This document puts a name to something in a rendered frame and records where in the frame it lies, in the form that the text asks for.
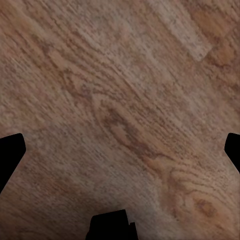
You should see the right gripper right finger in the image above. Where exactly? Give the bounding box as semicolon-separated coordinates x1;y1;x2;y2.
225;133;240;172

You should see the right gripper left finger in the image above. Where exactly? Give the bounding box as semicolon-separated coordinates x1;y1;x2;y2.
0;133;26;193

